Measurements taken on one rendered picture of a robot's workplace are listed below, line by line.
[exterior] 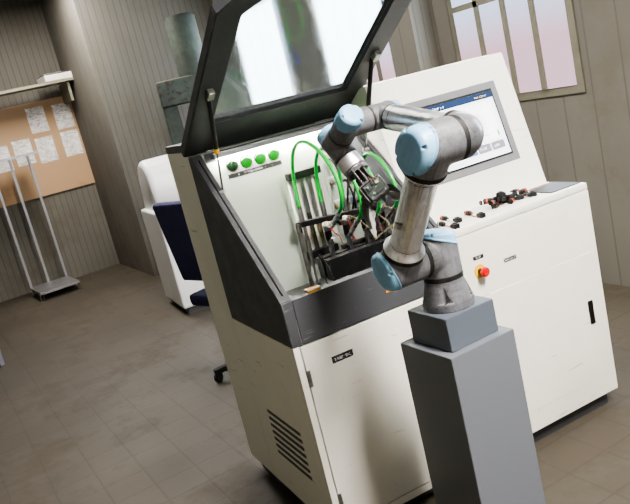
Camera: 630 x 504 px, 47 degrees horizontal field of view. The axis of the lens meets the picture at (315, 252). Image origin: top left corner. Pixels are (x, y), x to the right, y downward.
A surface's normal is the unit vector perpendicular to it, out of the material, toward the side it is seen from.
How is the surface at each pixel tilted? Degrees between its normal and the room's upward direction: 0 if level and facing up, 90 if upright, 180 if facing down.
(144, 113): 90
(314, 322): 90
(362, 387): 90
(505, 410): 90
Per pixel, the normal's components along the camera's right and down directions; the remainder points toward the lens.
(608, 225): -0.84, 0.31
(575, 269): 0.45, 0.10
